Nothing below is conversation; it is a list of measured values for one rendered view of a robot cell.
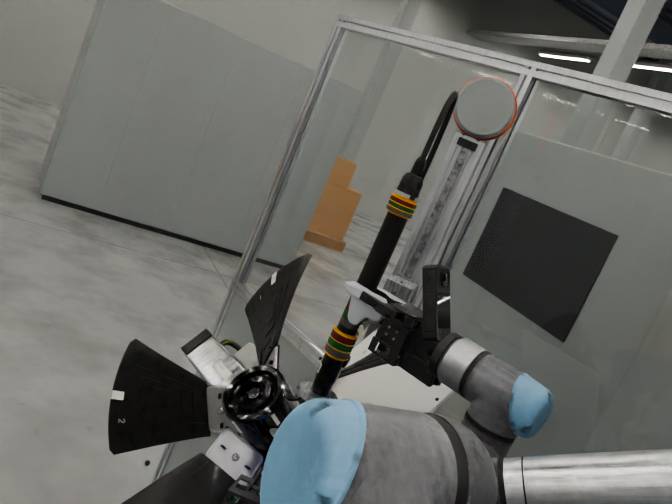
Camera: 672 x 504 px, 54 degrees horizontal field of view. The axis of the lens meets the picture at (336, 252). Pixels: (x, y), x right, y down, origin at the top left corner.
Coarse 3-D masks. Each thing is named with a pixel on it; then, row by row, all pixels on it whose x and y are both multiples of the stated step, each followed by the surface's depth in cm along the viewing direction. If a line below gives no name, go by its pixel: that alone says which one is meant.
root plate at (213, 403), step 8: (208, 392) 124; (216, 392) 123; (208, 400) 124; (216, 400) 123; (208, 408) 124; (216, 408) 124; (208, 416) 124; (216, 416) 124; (224, 416) 123; (216, 424) 124; (224, 424) 123; (216, 432) 124
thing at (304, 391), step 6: (348, 360) 112; (342, 366) 112; (300, 384) 111; (306, 384) 112; (300, 390) 109; (306, 390) 109; (330, 390) 113; (306, 396) 108; (312, 396) 108; (318, 396) 109; (330, 396) 111; (336, 396) 112
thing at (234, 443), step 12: (228, 432) 115; (216, 444) 114; (228, 444) 115; (240, 444) 116; (216, 456) 113; (228, 456) 114; (240, 456) 115; (252, 456) 116; (228, 468) 114; (240, 468) 114; (252, 468) 115; (240, 480) 114
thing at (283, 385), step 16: (256, 368) 119; (272, 368) 118; (240, 384) 119; (256, 384) 117; (272, 384) 116; (224, 400) 116; (240, 400) 115; (256, 400) 115; (272, 400) 114; (288, 400) 115; (304, 400) 125; (240, 416) 112; (256, 416) 111; (256, 432) 113; (256, 448) 120
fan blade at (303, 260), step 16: (304, 256) 139; (288, 272) 140; (272, 288) 141; (288, 288) 135; (256, 304) 145; (272, 304) 137; (288, 304) 130; (256, 320) 142; (272, 320) 133; (256, 336) 139; (272, 336) 128; (256, 352) 137
